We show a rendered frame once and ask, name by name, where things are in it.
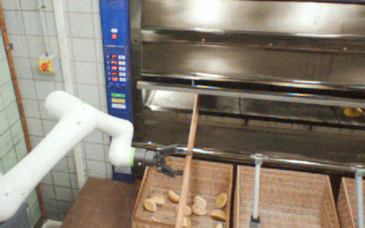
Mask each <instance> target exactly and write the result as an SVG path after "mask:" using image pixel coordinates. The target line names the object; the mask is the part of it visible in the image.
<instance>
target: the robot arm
mask: <svg viewBox="0 0 365 228"><path fill-rule="evenodd" d="M45 112H46V113H47V115H48V116H49V117H51V118H52V119H56V120H57V121H58V122H59V123H58V124H57V125H56V126H55V128H54V129H53V130H52V131H51V132H50V133H49V134H48V135H47V136H46V137H45V138H44V139H43V140H42V141H41V142H40V143H39V144H38V145H37V146H36V147H35V148H34V149H33V150H32V151H31V152H30V153H29V154H28V155H27V156H26V157H25V158H23V159H22V161H20V162H19V163H18V164H17V165H16V166H15V167H14V168H12V169H11V170H10V171H9V172H7V173H6V174H5V175H2V174H1V173H0V225H3V224H4V223H5V222H6V221H7V220H8V219H9V218H11V217H12V216H13V215H14V214H15V212H17V209H18V208H19V207H20V205H21V204H22V203H23V202H24V200H25V199H26V198H27V196H28V195H29V193H30V192H32V191H33V189H34V188H35V187H36V185H37V184H38V183H39V182H40V181H41V180H42V179H43V178H44V177H45V176H46V175H47V173H48V172H49V171H50V170H51V169H52V168H53V167H54V166H55V165H56V164H57V163H58V162H59V161H60V160H61V159H62V158H63V157H64V156H65V155H66V154H68V153H69V152H70V151H71V150H72V149H73V147H75V146H76V145H77V144H78V143H80V141H82V140H83V139H84V138H85V137H87V136H88V135H90V134H91V133H93V132H94V130H97V131H99V132H101V133H104V134H107V135H110V136H112V142H111V146H110V148H109V151H108V159H109V161H110V162H111V163H112V164H113V165H115V166H137V167H142V168H145V167H146V166H151V167H153V166H156V167H157V170H156V171H157V172H158V173H163V174H165V175H166V176H168V177H172V178H175V177H176V176H183V170H181V169H177V170H175V169H172V168H171V167H170V166H168V165H167V164H166V163H165V157H167V156H171V155H173V154H174V153H175V152H177V154H178V155H185V156H190V155H191V151H187V150H184V149H183V148H177V145H169V146H166V147H158V148H157V149H156V152H152V151H147V149H144V148H132V147H131V146H130V144H131V140H132V137H133V126H132V124H131V123H130V122H129V121H127V120H122V119H118V118H116V117H114V116H109V115H108V114H107V113H105V112H101V111H100V110H99V109H97V108H95V107H93V106H92V105H89V104H88V103H87V102H84V101H82V100H80V99H79V98H76V97H75V96H73V95H71V94H68V93H66V92H64V91H55V92H52V93H51V94H48V97H47V98H46V100H45ZM169 150H170V151H169ZM165 151H167V152H165ZM161 152H164V153H162V154H161ZM163 165H164V166H163ZM161 167H162V168H161Z"/></svg>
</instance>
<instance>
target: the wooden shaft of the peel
mask: <svg viewBox="0 0 365 228"><path fill-rule="evenodd" d="M199 102H200V94H196V97H195V106H194V111H193V115H192V120H191V132H190V136H189V140H188V145H187V150H188V151H191V155H190V156H186V161H185V165H184V170H183V178H182V185H181V190H180V198H179V203H178V211H177V215H176V223H175V227H174V228H183V218H184V212H185V207H186V202H187V188H188V183H189V177H190V172H191V158H192V152H193V147H194V142H195V132H196V123H197V117H198V107H199Z"/></svg>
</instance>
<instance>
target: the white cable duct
mask: <svg viewBox="0 0 365 228"><path fill-rule="evenodd" d="M53 3H54V13H55V21H56V32H57V36H58V41H59V54H60V59H61V63H62V73H63V78H64V87H65V92H66V93H68V94H71V95H73V84H72V78H71V73H70V67H69V57H68V48H67V42H66V32H65V27H64V12H63V7H62V1H61V0H53ZM73 152H74V157H75V162H76V166H77V180H78V185H79V190H80V192H81V189H82V187H83V186H84V184H85V179H84V174H83V164H82V158H81V149H80V143H78V144H77V145H76V146H75V147H74V148H73Z"/></svg>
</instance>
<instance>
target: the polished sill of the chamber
mask: <svg viewBox="0 0 365 228"><path fill-rule="evenodd" d="M193 111H194V109H187V108H172V107H159V106H152V105H144V107H143V114H144V115H149V116H169V117H176V118H183V119H189V120H192V115H193ZM197 120H203V121H216V122H222V123H236V124H242V125H255V126H268V127H275V128H282V129H301V130H308V131H314V132H320V133H334V134H346V135H353V136H365V126H361V125H347V124H341V123H333V122H319V121H306V120H299V119H285V118H278V117H271V116H250V115H244V114H236V113H229V112H209V111H201V110H198V117H197Z"/></svg>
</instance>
